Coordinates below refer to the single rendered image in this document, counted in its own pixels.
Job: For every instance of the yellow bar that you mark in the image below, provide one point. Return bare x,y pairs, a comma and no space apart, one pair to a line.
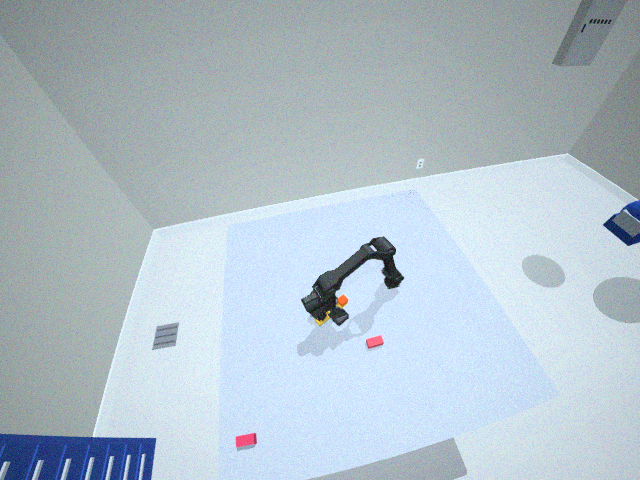
342,301

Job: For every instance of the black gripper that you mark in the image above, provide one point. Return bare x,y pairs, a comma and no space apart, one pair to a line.
338,315

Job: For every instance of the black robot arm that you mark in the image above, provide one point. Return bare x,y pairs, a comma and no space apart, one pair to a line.
328,283

